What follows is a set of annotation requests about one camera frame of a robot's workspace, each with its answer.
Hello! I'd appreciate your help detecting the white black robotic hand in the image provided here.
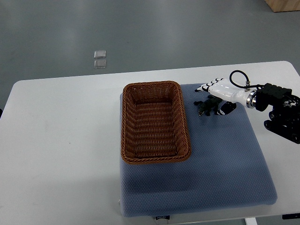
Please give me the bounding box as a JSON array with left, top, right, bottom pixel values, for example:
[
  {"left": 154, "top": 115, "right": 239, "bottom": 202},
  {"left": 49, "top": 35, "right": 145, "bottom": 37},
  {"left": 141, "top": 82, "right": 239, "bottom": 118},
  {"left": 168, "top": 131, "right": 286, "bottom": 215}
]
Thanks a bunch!
[{"left": 195, "top": 78, "right": 256, "bottom": 115}]

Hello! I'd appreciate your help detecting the dark toy crocodile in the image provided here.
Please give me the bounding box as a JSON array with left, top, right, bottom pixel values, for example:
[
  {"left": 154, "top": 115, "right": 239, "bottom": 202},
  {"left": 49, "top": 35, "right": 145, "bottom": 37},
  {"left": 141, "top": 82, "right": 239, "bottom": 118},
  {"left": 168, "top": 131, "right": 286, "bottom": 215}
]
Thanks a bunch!
[{"left": 194, "top": 95, "right": 223, "bottom": 116}]

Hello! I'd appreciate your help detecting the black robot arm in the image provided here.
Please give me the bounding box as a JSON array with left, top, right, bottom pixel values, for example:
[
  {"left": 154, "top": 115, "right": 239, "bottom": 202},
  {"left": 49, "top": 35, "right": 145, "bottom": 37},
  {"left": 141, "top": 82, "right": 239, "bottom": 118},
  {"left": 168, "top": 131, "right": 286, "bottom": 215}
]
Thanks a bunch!
[{"left": 251, "top": 83, "right": 300, "bottom": 144}]

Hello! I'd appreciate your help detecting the brown wicker basket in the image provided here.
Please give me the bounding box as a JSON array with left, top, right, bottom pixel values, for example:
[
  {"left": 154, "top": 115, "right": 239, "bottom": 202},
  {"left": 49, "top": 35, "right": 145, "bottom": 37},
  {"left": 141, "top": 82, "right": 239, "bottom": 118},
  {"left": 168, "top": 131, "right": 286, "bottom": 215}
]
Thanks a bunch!
[{"left": 120, "top": 81, "right": 191, "bottom": 165}]

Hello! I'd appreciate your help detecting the blue-grey foam cushion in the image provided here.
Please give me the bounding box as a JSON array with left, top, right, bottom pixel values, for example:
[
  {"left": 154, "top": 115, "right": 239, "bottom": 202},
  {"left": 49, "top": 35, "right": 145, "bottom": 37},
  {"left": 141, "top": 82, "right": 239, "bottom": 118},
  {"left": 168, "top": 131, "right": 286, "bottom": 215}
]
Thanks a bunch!
[{"left": 120, "top": 84, "right": 277, "bottom": 217}]

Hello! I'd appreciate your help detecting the wooden box corner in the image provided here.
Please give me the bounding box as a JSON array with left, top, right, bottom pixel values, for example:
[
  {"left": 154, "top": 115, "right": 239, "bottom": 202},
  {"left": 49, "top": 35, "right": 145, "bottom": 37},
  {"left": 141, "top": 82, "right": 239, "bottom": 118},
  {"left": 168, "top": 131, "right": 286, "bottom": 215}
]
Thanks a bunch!
[{"left": 265, "top": 0, "right": 300, "bottom": 13}]

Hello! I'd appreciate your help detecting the upper metal floor plate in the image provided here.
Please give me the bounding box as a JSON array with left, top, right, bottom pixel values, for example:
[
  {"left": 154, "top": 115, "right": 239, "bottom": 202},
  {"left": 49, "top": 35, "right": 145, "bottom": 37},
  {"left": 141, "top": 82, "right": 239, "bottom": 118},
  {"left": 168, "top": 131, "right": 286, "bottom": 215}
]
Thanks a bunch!
[{"left": 94, "top": 50, "right": 106, "bottom": 59}]

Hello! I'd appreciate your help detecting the metal floor plate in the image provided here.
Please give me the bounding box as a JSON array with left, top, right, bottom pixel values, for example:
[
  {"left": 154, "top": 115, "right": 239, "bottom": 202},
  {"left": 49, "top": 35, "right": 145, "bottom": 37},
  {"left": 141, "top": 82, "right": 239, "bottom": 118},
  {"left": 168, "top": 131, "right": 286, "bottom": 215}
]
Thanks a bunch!
[
  {"left": 94, "top": 50, "right": 106, "bottom": 59},
  {"left": 94, "top": 59, "right": 106, "bottom": 69}
]

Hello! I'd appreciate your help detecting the lower metal floor plate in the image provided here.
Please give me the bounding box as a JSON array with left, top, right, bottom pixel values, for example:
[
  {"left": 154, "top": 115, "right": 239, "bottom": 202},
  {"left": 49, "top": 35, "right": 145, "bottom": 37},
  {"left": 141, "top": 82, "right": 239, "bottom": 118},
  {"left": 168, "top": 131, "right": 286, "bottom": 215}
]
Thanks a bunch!
[{"left": 94, "top": 59, "right": 106, "bottom": 69}]

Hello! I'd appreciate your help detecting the black object under table edge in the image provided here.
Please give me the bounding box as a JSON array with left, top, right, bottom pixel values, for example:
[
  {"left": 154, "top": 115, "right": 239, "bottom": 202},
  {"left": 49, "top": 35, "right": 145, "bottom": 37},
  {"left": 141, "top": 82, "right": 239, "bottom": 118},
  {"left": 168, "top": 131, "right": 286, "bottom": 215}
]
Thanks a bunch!
[{"left": 282, "top": 213, "right": 300, "bottom": 220}]

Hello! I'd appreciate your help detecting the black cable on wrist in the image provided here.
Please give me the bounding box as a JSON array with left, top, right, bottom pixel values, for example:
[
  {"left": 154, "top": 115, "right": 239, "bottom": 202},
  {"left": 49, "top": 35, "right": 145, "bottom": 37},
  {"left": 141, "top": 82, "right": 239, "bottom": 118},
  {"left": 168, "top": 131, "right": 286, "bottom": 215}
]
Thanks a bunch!
[{"left": 229, "top": 70, "right": 264, "bottom": 92}]

